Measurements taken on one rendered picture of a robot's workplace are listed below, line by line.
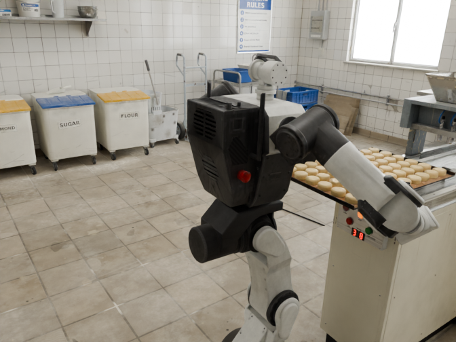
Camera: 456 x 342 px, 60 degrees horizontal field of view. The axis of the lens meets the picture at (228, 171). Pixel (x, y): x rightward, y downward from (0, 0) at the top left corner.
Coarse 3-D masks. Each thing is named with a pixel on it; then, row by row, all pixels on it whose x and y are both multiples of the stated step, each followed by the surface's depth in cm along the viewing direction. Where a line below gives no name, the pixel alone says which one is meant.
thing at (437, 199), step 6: (438, 192) 166; (444, 192) 167; (450, 192) 168; (426, 198) 160; (432, 198) 162; (438, 198) 165; (444, 198) 168; (450, 198) 170; (426, 204) 160; (432, 204) 163; (438, 204) 166
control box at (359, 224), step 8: (344, 216) 173; (352, 216) 169; (344, 224) 174; (352, 224) 170; (360, 224) 166; (352, 232) 170; (360, 232) 167; (376, 232) 160; (368, 240) 164; (376, 240) 161; (384, 240) 158; (384, 248) 160
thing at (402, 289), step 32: (416, 192) 181; (448, 224) 174; (352, 256) 177; (384, 256) 163; (416, 256) 167; (448, 256) 185; (352, 288) 181; (384, 288) 166; (416, 288) 176; (448, 288) 196; (352, 320) 184; (384, 320) 169; (416, 320) 187; (448, 320) 210
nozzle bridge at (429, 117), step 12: (420, 96) 224; (432, 96) 225; (408, 108) 217; (420, 108) 220; (432, 108) 214; (444, 108) 200; (408, 120) 218; (420, 120) 221; (432, 120) 215; (420, 132) 230; (432, 132) 211; (444, 132) 206; (408, 144) 232; (420, 144) 234
